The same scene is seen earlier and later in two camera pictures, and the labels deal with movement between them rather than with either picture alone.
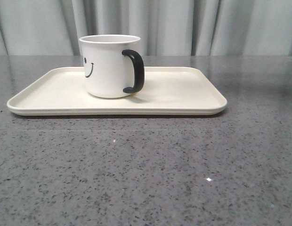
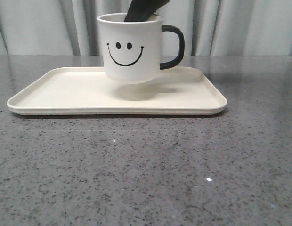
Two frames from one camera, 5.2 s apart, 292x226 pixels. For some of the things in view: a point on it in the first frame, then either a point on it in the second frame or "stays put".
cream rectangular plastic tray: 63,91 stays put
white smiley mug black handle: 112,65 → 132,50
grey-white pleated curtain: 165,27 stays put
